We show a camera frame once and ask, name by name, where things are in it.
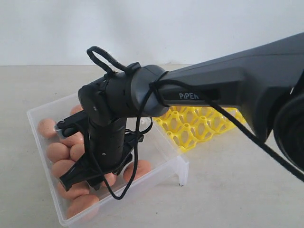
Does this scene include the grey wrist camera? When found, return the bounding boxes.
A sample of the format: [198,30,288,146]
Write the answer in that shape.
[54,125,74,139]

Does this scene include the brown egg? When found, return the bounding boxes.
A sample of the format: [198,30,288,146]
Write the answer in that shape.
[66,194,99,219]
[57,182,90,200]
[46,142,69,163]
[69,143,85,162]
[70,104,83,115]
[104,173,117,187]
[51,159,75,179]
[38,118,57,139]

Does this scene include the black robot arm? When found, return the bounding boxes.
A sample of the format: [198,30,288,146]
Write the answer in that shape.
[55,33,304,190]

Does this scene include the brown egg third row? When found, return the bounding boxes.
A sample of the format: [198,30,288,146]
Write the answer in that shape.
[59,132,84,148]

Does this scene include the clear plastic box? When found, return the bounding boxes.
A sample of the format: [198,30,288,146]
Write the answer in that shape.
[27,94,189,228]

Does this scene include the yellow plastic egg tray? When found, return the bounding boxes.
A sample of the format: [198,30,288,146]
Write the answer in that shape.
[154,106,236,152]

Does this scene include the brown egg lone right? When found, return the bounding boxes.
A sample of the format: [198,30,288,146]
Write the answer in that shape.
[123,160,152,182]

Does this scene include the brown egg top back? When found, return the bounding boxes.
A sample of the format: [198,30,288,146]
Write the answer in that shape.
[70,104,83,115]

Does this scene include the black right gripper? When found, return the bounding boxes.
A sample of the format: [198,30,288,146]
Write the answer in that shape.
[56,111,143,191]

